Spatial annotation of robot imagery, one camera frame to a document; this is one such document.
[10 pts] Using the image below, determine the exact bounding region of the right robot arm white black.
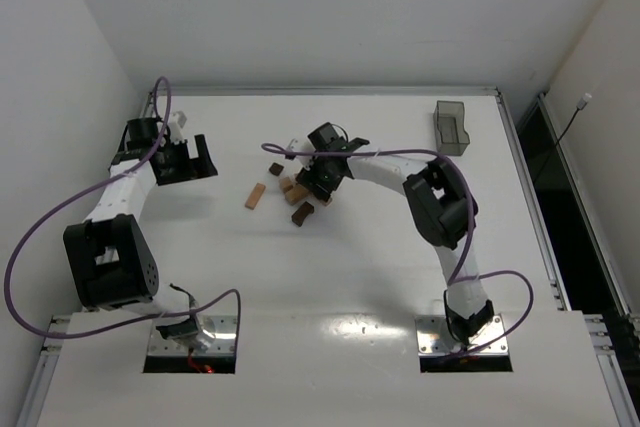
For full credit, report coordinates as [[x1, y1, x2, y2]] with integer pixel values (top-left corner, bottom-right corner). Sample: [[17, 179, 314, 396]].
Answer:
[[288, 123, 494, 345]]

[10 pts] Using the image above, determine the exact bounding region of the metal base plate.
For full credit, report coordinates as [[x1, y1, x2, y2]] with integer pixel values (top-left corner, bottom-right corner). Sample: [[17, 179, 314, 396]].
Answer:
[[414, 314, 510, 359], [147, 315, 238, 357]]

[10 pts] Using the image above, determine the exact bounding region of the purple cable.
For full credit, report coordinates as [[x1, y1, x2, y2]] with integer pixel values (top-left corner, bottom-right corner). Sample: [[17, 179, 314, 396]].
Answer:
[[3, 76, 243, 340], [261, 141, 535, 360]]

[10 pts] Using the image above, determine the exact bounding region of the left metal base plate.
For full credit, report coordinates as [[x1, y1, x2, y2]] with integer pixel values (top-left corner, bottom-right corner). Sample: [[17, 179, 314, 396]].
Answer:
[[147, 315, 238, 357]]

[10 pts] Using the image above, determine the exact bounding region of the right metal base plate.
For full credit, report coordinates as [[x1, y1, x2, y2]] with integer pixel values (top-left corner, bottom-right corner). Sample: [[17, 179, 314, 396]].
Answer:
[[414, 314, 510, 359]]

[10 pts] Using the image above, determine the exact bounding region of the dark arch wood block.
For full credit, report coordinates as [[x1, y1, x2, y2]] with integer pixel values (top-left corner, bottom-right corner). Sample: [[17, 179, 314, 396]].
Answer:
[[291, 201, 315, 227]]

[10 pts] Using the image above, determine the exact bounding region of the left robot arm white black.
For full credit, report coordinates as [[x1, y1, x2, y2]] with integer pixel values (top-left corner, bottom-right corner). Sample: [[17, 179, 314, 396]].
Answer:
[[63, 112, 218, 349]]

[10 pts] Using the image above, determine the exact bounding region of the smoky transparent plastic bin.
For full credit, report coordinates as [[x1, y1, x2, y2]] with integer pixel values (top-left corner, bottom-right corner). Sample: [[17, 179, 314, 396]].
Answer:
[[433, 100, 470, 157]]

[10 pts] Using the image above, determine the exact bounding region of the plain light wood plank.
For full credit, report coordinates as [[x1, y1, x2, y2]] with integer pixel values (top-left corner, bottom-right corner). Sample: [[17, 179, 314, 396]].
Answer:
[[244, 183, 266, 210]]

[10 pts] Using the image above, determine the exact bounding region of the black wall cable white plug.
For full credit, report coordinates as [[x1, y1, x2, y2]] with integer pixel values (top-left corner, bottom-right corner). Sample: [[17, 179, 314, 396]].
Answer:
[[533, 92, 592, 185]]

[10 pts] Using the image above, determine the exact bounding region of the dark half-round wood block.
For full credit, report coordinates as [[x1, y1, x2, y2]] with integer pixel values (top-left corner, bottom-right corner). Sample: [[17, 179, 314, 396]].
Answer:
[[268, 162, 284, 177]]

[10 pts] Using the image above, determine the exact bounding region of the light wood rectangular block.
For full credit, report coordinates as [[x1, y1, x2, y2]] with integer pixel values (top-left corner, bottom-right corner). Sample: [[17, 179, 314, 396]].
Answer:
[[285, 184, 310, 206]]

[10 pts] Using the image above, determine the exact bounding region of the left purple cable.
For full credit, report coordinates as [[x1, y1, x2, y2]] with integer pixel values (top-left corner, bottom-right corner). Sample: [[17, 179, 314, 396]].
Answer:
[[3, 76, 243, 340]]

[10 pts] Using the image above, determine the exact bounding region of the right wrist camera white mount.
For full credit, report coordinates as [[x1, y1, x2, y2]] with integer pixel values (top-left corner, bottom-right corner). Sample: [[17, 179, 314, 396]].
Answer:
[[285, 138, 315, 171]]

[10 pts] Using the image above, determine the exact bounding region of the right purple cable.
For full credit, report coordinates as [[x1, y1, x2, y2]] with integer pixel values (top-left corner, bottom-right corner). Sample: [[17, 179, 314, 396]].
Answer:
[[261, 141, 535, 360]]

